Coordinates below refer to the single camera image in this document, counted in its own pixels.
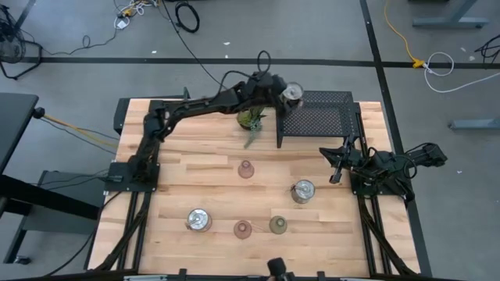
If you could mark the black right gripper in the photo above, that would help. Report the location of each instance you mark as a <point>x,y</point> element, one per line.
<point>353,160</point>

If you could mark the black table-level camera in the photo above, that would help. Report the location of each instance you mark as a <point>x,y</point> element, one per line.
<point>277,268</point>

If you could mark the green potted succulent plant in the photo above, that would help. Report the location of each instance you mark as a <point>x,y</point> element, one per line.
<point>250,119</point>

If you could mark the black floor fan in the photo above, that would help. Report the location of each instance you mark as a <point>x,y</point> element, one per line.
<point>11,43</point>

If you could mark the pink glass candle holder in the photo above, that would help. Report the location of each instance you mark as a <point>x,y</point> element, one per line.
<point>246,170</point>
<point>242,230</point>

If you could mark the grey desk foot bar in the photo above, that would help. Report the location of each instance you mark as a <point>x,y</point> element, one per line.
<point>474,124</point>

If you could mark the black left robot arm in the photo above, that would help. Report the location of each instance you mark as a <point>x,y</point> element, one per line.
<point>195,107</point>

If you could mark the grey desk leg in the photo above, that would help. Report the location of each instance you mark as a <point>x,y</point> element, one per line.
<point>453,21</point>

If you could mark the black office desk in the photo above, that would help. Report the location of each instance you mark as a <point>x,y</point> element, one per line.
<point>15,125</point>

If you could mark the green glass candle holder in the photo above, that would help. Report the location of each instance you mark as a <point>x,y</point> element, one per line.
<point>278,225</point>

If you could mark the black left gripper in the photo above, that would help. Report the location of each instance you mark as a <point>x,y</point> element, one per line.
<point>267,87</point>

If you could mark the black perforated metal shelf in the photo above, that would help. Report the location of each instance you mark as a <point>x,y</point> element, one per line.
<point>320,117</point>

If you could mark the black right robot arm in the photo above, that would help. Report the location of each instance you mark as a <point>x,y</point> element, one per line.
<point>394,164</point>

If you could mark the black table frame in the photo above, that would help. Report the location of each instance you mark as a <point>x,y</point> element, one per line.
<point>122,117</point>

